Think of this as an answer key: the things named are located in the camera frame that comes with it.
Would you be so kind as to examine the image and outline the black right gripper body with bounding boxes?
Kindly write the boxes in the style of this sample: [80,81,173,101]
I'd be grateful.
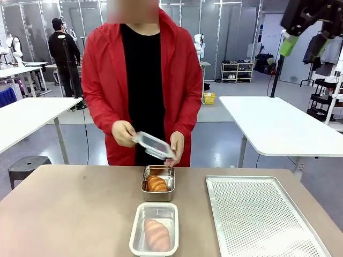
[321,0,343,17]

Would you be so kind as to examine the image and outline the clear container lid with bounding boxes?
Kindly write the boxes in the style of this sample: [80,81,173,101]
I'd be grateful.
[131,131,177,161]

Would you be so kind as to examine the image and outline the golden croissant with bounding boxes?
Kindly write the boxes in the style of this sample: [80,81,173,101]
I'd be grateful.
[146,174,168,192]
[144,218,172,252]

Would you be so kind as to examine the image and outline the lidded steel food container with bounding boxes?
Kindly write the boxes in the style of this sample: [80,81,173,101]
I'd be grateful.
[129,202,180,255]

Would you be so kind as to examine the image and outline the person's right forearm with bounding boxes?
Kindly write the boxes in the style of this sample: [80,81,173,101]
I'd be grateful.
[84,99,121,136]

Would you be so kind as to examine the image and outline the person's left forearm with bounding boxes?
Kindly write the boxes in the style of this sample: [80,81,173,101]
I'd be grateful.
[173,99,203,134]

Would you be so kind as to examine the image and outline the steel airtight container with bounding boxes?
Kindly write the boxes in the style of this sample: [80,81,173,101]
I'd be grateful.
[129,203,179,255]
[140,164,175,202]

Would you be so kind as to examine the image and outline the person's left hand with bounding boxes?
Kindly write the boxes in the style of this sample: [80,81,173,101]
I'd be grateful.
[163,131,185,167]

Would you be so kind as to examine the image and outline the person's right hand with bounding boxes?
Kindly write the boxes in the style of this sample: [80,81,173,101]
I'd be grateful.
[111,120,137,148]

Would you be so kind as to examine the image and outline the hanging clothes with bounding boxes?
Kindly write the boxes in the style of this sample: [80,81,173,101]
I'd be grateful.
[302,31,343,78]

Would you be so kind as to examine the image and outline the black bags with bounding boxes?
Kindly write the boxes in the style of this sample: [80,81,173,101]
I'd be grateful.
[253,52,276,75]

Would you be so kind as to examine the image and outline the black stand pole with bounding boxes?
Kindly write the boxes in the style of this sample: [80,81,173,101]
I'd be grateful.
[270,29,285,98]

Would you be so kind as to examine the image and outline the white metal stand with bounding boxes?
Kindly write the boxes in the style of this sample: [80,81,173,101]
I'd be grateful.
[324,64,343,132]

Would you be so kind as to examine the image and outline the black utility cart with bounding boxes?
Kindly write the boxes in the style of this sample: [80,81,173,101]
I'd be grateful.
[306,78,337,121]

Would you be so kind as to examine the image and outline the wooden shoe rack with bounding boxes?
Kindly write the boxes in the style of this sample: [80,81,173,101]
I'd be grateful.
[221,61,255,84]

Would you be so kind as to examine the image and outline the white table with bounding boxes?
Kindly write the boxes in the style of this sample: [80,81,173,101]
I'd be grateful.
[219,95,343,175]
[0,97,83,164]

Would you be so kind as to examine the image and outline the person in red jacket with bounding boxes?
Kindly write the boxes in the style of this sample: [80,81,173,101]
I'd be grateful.
[81,6,203,167]

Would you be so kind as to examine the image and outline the perforated metal baking tray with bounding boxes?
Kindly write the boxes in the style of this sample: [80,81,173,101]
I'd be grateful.
[205,175,333,257]

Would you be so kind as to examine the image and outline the black tripod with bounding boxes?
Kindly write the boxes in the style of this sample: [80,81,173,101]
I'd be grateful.
[61,39,88,110]

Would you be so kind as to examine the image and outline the person in black clothes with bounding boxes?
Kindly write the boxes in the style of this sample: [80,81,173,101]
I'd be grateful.
[48,18,83,99]

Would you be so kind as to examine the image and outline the white background desk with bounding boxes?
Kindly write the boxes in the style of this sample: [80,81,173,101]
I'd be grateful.
[0,61,53,97]

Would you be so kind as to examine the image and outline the white humanoid robot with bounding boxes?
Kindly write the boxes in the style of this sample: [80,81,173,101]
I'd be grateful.
[4,34,24,65]

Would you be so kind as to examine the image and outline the blue cloth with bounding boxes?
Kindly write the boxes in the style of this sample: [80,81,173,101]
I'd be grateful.
[0,87,18,108]

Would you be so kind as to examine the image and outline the black metal stool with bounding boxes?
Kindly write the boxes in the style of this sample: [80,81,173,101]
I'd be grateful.
[8,156,53,190]

